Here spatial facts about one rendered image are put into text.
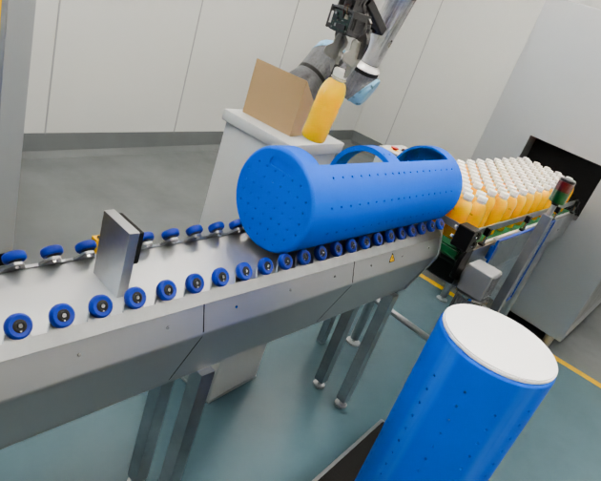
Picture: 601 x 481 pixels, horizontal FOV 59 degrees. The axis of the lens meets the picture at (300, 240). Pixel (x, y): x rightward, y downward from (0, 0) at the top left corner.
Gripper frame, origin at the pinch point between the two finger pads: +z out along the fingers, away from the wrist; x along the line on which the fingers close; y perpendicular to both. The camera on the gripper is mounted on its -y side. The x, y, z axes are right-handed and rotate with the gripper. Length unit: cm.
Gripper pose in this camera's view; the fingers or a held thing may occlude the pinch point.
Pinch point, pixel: (341, 70)
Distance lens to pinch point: 140.6
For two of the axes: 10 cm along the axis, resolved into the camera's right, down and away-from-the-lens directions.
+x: 7.0, 4.9, -5.2
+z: -3.0, 8.6, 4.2
